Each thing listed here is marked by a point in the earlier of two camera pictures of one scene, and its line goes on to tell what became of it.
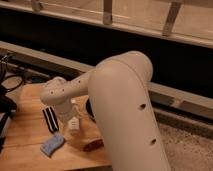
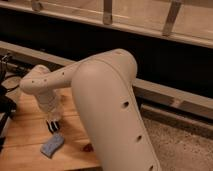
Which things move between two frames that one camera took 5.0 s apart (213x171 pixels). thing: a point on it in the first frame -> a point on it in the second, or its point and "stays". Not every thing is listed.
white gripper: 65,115 -> 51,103
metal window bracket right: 171,19 stays
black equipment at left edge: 7,104 stays
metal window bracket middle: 107,12 stays
